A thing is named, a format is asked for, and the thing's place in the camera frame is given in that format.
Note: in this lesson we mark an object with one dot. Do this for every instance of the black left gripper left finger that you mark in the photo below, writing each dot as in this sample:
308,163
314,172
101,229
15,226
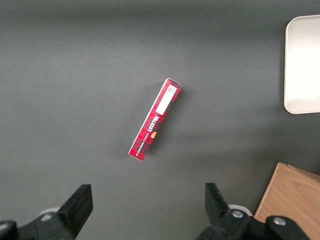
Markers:
75,210

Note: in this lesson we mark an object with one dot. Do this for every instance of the red tartan shortbread box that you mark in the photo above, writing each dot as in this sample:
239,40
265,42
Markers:
155,120

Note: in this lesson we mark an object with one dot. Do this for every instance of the white plastic tray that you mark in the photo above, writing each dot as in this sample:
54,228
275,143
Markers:
303,65

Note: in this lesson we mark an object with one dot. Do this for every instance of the brown wooden board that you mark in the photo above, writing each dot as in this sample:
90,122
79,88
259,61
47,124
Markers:
290,197

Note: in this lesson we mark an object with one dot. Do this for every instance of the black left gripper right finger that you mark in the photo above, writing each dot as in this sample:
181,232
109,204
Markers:
220,212

